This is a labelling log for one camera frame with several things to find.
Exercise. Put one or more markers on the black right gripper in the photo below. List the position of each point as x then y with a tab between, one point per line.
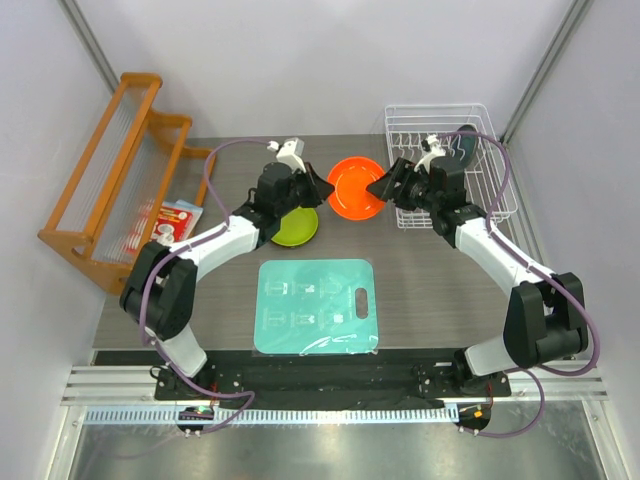
384	187

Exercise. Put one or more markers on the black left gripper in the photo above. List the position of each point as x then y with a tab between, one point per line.
317	189

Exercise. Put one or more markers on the orange plate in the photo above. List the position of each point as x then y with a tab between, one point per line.
350	199

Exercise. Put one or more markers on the lime green plate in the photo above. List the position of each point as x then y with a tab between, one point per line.
297	228

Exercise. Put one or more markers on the dark teal plate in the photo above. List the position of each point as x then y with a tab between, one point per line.
467	145

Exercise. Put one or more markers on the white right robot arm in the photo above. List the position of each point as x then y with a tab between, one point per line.
543	319

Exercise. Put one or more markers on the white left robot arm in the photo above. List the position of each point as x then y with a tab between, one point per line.
159	293

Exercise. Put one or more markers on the orange wooden rack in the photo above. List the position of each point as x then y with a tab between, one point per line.
105	213

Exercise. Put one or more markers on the teal cutting board mat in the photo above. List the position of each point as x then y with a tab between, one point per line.
316	307

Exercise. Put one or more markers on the red white packet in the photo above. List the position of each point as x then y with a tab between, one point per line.
175	222

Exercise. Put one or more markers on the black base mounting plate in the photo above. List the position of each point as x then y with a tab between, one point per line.
389	379

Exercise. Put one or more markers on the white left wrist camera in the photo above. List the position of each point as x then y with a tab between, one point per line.
290	154

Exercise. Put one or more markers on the white wire dish rack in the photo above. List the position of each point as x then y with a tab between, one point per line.
407	126

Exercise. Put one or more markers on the white slotted cable duct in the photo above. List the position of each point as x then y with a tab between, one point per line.
183	415

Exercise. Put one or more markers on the aluminium extrusion rail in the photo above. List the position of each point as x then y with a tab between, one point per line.
120	385

